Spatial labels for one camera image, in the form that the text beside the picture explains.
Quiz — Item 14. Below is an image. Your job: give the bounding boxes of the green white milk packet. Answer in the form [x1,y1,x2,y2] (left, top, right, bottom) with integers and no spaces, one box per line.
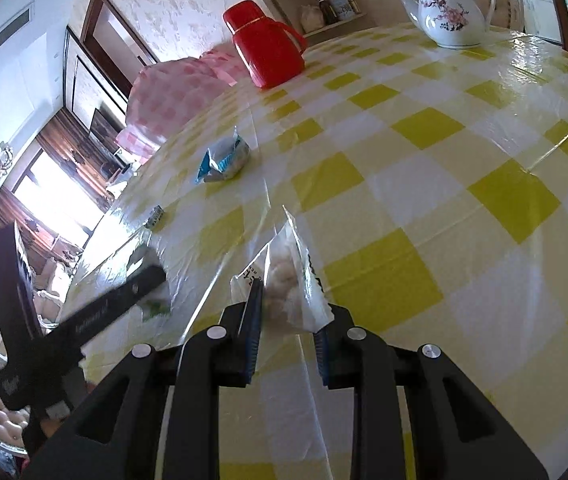
[126,245,171,322]

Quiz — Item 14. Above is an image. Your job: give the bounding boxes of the small blue white candy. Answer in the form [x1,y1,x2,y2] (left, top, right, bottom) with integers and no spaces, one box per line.
[144,205,165,230]

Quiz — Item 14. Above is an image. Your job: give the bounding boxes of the blue silver small packet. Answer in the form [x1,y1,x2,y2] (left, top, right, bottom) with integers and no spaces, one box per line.
[196,128,250,183]

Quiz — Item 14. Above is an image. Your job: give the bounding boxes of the clear bag white pastry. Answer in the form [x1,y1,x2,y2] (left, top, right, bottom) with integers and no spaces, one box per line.
[229,212,334,335]

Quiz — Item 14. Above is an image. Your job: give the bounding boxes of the pink checkered food cover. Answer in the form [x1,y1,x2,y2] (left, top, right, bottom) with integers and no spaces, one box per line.
[116,49,249,160]

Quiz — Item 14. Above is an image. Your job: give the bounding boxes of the yellow checkered tablecloth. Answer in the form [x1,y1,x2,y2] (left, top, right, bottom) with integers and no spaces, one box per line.
[65,24,568,478]

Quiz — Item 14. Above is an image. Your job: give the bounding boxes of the red thermos jug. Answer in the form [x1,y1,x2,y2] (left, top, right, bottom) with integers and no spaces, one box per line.
[223,0,308,89]

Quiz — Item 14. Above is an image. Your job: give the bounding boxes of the white floral teapot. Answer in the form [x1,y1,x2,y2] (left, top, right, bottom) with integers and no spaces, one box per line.
[400,0,496,50]

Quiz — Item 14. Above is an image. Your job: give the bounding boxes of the wall television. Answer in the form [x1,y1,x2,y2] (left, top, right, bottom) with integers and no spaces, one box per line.
[90,108,120,154]

